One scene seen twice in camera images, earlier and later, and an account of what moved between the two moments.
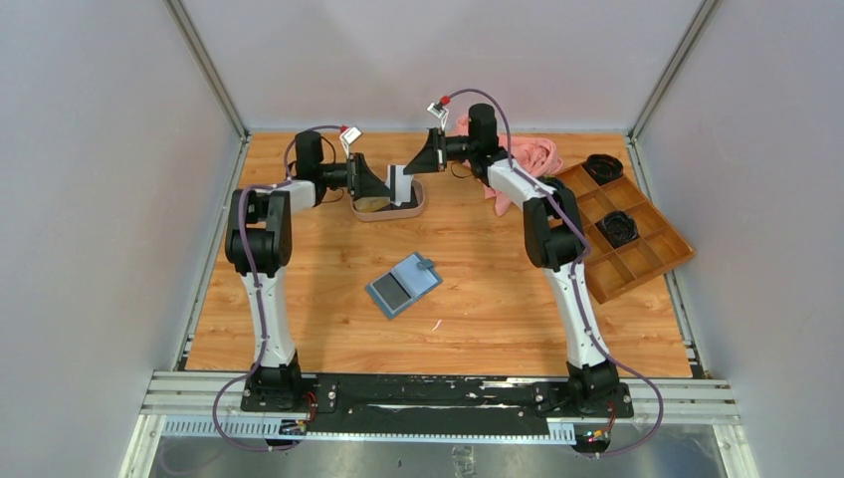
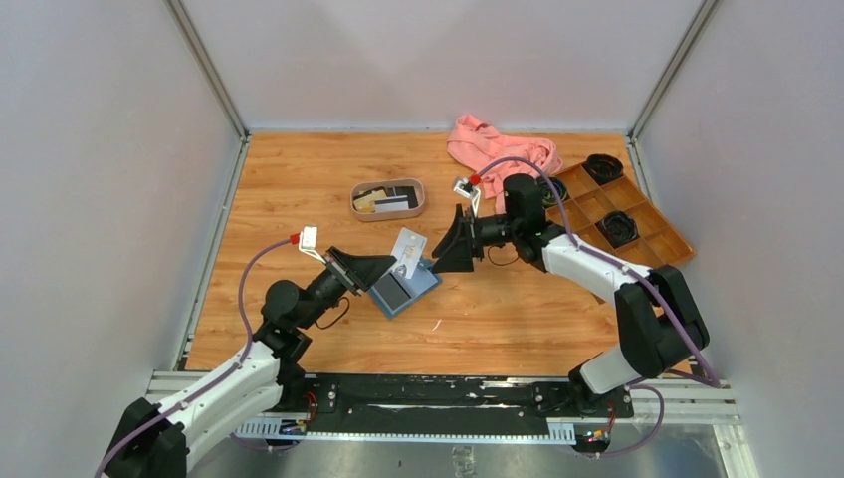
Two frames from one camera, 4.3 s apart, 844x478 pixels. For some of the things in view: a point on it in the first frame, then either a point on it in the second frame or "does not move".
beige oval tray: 393,214 does not move
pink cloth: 537,157 does not move
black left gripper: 363,184 to 362,271
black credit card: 391,291 does not move
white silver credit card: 403,184 to 407,252
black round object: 603,168 does not move
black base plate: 361,405 does not move
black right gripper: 431,159 to 462,225
